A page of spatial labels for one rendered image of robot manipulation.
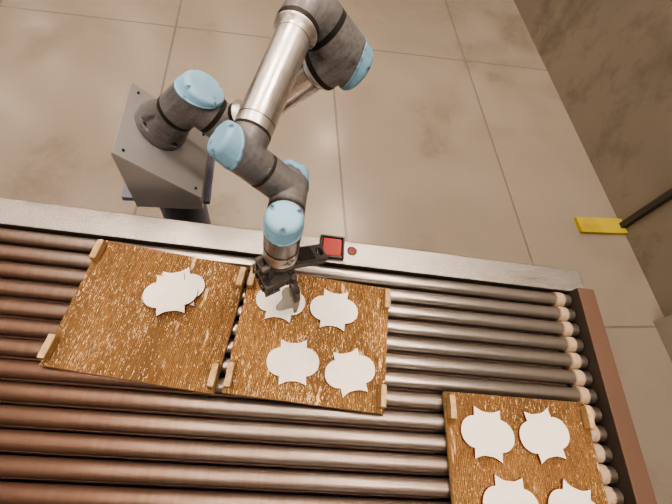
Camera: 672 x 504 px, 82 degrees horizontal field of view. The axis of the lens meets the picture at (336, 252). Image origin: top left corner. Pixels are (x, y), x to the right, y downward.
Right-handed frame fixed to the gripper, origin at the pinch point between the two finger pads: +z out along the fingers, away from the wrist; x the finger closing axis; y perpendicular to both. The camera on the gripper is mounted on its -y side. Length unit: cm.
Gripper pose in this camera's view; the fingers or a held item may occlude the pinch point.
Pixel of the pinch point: (283, 287)
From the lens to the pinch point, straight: 103.0
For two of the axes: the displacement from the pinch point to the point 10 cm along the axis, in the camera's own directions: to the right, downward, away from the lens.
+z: -1.7, 4.7, 8.7
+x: 5.1, 8.0, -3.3
